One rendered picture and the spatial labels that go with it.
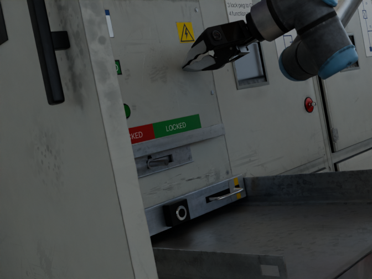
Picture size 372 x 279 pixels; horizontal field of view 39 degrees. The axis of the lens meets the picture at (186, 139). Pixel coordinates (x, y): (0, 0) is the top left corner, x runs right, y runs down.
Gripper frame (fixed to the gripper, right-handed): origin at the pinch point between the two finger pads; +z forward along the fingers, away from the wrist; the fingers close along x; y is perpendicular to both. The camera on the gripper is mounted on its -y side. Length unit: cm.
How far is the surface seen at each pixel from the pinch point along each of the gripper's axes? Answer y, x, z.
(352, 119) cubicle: 115, -30, -5
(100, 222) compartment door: -65, -26, -13
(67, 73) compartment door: -65, -8, -17
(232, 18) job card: 48, 16, 1
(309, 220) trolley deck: -8.7, -43.0, -15.4
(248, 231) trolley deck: -14.2, -40.0, -4.3
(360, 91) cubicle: 126, -20, -11
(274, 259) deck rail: -52, -39, -25
